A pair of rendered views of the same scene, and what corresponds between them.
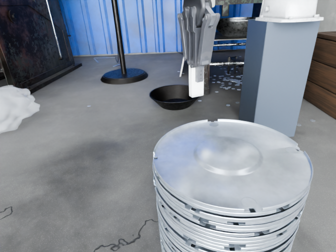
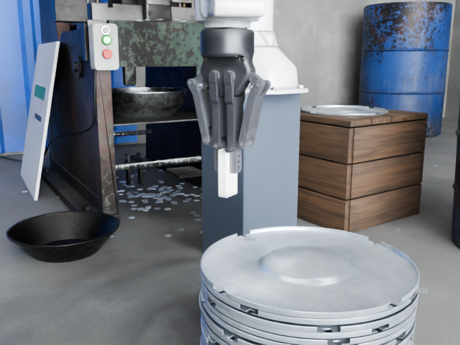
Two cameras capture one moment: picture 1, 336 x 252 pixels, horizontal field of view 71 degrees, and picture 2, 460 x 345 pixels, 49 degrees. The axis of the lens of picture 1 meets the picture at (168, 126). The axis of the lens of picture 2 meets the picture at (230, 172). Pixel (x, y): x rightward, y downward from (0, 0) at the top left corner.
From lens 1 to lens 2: 36 cm
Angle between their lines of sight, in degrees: 36
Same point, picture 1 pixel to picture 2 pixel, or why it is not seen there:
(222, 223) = (365, 336)
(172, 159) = (246, 286)
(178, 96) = (64, 235)
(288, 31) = (269, 106)
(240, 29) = (154, 107)
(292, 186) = (404, 275)
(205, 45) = (252, 120)
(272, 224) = (408, 320)
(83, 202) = not seen: outside the picture
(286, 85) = (276, 183)
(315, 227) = not seen: outside the picture
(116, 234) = not seen: outside the picture
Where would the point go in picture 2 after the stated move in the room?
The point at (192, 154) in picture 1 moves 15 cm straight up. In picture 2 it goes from (265, 275) to (267, 162)
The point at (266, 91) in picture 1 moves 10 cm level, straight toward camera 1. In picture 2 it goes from (253, 194) to (264, 205)
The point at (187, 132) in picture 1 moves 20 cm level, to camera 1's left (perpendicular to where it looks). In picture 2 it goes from (226, 253) to (92, 289)
